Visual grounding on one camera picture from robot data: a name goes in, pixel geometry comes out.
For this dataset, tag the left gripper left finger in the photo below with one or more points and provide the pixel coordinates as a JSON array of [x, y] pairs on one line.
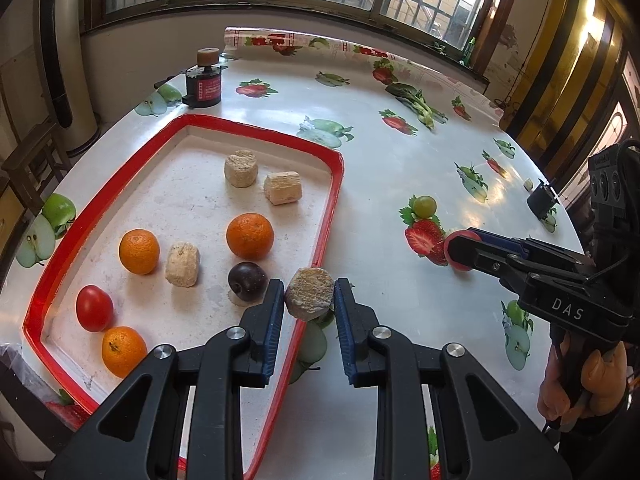
[[262, 324]]

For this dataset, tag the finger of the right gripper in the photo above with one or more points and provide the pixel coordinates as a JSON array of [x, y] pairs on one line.
[[502, 246], [511, 271]]

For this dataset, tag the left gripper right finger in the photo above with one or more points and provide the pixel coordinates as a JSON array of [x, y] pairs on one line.
[[362, 365]]

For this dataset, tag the red tomato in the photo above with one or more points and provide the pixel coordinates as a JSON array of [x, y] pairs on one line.
[[94, 309], [459, 249]]

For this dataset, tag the dark purple plum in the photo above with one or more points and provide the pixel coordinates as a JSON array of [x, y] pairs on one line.
[[247, 281]]

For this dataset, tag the small beige corn piece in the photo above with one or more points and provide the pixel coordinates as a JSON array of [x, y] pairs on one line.
[[309, 294]]

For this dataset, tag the green tomato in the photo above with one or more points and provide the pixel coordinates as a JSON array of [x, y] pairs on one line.
[[424, 206]]

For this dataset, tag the orange mandarin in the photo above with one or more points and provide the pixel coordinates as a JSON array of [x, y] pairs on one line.
[[250, 236], [122, 349], [139, 251]]

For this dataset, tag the round beige corn piece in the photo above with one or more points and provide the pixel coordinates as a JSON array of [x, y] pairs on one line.
[[241, 168]]

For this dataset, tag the right hand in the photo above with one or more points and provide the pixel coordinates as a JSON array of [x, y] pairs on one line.
[[604, 377]]

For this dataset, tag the black cup on table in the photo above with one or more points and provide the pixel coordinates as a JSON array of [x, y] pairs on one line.
[[541, 200]]

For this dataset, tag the fruit print tablecloth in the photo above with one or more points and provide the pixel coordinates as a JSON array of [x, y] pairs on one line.
[[333, 93]]

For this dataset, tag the red rimmed white tray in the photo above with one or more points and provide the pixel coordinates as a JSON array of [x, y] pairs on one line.
[[161, 310]]

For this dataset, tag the green leafy vegetable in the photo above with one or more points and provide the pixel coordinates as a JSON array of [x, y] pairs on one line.
[[413, 98]]

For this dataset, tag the green bottle on sill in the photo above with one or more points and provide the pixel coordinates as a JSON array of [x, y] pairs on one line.
[[469, 51]]

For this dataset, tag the dark jar with cork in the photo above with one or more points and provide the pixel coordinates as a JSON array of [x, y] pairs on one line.
[[204, 81]]

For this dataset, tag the wooden chair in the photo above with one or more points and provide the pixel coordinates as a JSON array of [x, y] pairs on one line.
[[35, 162]]

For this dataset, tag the standing air conditioner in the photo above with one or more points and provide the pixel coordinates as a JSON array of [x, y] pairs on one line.
[[62, 73]]

